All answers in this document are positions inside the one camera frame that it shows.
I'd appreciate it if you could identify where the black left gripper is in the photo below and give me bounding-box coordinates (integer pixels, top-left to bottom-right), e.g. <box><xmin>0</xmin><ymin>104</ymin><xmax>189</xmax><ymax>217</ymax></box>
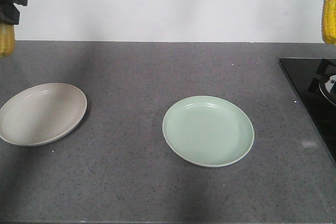
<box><xmin>1</xmin><ymin>0</ymin><xmax>28</xmax><ymax>25</ymax></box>

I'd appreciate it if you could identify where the corn cob with pale patch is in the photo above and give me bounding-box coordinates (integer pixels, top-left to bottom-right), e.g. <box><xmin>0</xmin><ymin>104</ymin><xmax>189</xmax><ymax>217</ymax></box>
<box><xmin>1</xmin><ymin>23</ymin><xmax>15</xmax><ymax>57</ymax></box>

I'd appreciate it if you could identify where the tall yellow corn cob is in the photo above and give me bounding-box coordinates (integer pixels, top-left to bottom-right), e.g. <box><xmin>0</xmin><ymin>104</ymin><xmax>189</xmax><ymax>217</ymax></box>
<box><xmin>321</xmin><ymin>0</ymin><xmax>335</xmax><ymax>45</ymax></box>

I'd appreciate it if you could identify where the black glass cooktop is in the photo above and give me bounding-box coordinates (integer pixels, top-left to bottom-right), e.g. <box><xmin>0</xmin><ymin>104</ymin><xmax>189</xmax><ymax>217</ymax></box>
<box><xmin>279</xmin><ymin>58</ymin><xmax>335</xmax><ymax>159</ymax></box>

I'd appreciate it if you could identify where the steel burner ring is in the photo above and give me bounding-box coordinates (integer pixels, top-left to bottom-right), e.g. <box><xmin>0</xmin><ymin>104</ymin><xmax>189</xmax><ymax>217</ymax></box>
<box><xmin>318</xmin><ymin>73</ymin><xmax>336</xmax><ymax>107</ymax></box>

